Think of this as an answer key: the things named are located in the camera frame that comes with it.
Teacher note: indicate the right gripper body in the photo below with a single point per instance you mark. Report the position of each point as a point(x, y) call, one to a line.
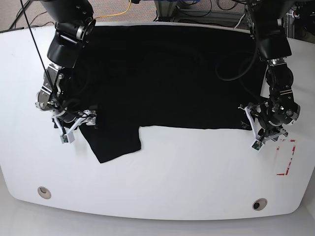
point(87, 116)

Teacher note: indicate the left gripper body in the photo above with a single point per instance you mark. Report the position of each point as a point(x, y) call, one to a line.
point(260, 138)

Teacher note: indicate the black t-shirt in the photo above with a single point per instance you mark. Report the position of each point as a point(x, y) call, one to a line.
point(163, 76)

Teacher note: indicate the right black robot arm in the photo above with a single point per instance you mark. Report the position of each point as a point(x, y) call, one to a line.
point(73, 23)

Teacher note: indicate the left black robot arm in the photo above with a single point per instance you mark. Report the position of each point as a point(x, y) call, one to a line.
point(267, 118)

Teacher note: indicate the red tape rectangle marker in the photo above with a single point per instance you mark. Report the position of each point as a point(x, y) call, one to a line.
point(284, 156)

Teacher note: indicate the right table grommet hole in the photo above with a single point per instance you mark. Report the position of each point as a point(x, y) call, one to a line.
point(259, 204)

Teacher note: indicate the table grommet hole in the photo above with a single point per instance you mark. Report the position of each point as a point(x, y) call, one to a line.
point(44, 193)
point(259, 204)

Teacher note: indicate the left table grommet hole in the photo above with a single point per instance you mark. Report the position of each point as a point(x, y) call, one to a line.
point(44, 193)

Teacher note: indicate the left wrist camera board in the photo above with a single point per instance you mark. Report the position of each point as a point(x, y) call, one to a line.
point(257, 145)

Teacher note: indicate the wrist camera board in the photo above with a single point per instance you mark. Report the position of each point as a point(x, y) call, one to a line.
point(257, 145)
point(67, 138)

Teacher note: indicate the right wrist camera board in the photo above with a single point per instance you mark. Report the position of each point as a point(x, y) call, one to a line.
point(67, 138)

